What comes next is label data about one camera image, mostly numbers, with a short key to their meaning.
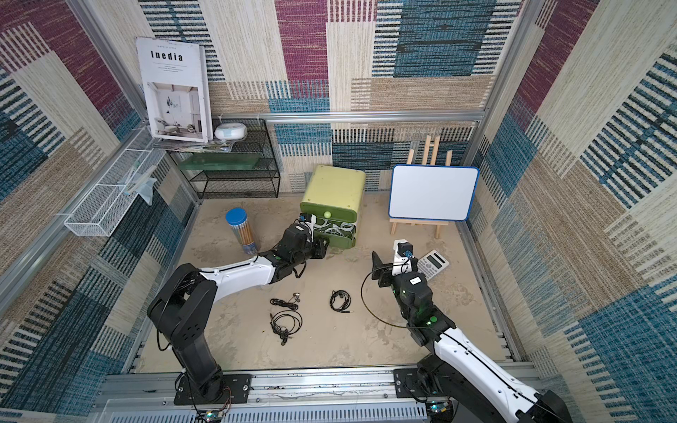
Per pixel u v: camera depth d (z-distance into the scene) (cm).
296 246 72
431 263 97
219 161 101
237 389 73
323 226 99
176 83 77
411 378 75
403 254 64
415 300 58
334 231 97
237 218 87
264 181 119
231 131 87
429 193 92
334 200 90
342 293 91
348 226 97
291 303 88
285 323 85
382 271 69
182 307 48
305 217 81
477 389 50
